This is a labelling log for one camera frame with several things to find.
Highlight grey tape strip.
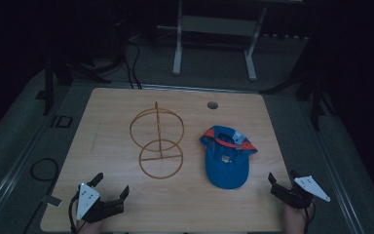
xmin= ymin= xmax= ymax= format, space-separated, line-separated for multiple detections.
xmin=39 ymin=194 xmax=63 ymax=208

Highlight blue cap with orange band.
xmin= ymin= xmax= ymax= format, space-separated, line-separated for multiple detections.
xmin=199 ymin=125 xmax=258 ymax=190

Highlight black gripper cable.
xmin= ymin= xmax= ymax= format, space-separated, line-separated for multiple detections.
xmin=303 ymin=201 xmax=317 ymax=234
xmin=67 ymin=193 xmax=81 ymax=234

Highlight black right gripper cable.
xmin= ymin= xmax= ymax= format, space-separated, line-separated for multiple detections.
xmin=303 ymin=201 xmax=317 ymax=234

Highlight white metal desk frame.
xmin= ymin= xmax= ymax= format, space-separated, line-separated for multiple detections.
xmin=157 ymin=0 xmax=306 ymax=82

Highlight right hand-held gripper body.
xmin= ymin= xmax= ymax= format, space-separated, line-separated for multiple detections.
xmin=270 ymin=175 xmax=331 ymax=210

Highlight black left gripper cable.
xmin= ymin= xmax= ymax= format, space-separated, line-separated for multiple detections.
xmin=67 ymin=193 xmax=81 ymax=234

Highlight golden wire hat stand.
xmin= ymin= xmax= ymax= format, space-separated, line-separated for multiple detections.
xmin=129 ymin=100 xmax=185 ymax=180

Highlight black rectangular floor bracket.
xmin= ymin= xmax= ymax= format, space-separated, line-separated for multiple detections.
xmin=50 ymin=115 xmax=74 ymax=129

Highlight person's right hand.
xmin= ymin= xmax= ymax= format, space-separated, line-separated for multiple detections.
xmin=283 ymin=203 xmax=316 ymax=234

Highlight black hanging cables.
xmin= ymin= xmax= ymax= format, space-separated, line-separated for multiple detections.
xmin=123 ymin=40 xmax=143 ymax=90

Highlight black looped floor cable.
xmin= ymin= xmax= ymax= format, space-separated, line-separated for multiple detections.
xmin=21 ymin=157 xmax=59 ymax=234

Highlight metal floor rail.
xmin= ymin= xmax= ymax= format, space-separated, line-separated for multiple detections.
xmin=0 ymin=125 xmax=48 ymax=228
xmin=315 ymin=130 xmax=368 ymax=234

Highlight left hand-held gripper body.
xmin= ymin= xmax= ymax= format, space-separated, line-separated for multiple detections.
xmin=74 ymin=182 xmax=126 ymax=224

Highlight person's left hand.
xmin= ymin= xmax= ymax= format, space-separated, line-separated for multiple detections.
xmin=76 ymin=217 xmax=105 ymax=234

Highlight black metal stand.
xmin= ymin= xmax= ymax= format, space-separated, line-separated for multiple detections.
xmin=259 ymin=42 xmax=339 ymax=133
xmin=35 ymin=55 xmax=113 ymax=117

